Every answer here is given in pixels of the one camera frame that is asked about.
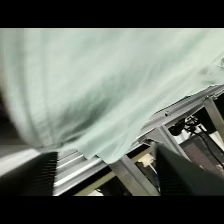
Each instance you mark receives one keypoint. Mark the pale green garment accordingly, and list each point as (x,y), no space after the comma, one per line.
(100,86)

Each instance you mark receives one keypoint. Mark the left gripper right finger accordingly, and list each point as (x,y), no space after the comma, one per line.
(186,176)

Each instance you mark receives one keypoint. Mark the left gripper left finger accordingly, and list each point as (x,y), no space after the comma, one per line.
(30,176)

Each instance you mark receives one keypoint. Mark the silver frame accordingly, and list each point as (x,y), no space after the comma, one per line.
(83,170)

